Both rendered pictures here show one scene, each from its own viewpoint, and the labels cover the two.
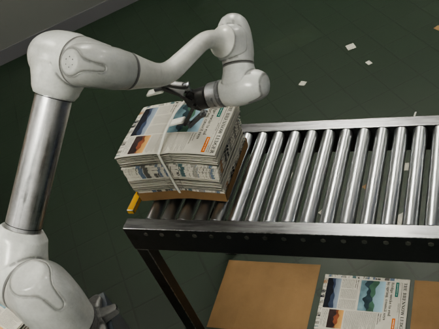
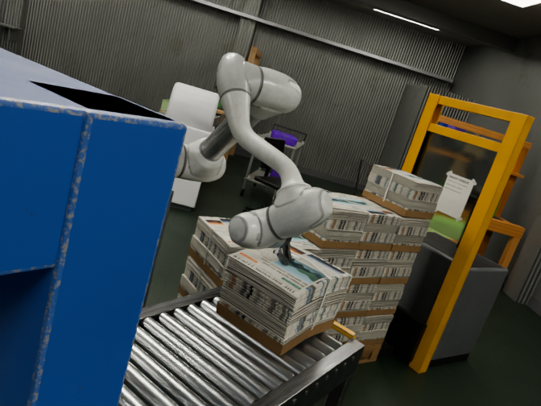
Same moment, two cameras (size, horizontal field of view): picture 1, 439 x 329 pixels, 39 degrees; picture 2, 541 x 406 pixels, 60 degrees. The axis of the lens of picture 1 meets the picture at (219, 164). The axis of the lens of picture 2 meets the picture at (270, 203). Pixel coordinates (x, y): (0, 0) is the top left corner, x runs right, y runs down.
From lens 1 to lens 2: 2.32 m
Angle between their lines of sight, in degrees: 81
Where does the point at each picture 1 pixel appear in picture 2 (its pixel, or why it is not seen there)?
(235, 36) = (285, 188)
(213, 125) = (270, 271)
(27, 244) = (193, 146)
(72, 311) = not seen: hidden behind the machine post
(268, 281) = not seen: outside the picture
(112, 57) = (225, 69)
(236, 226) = (179, 301)
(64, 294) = not seen: hidden behind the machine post
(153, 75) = (227, 110)
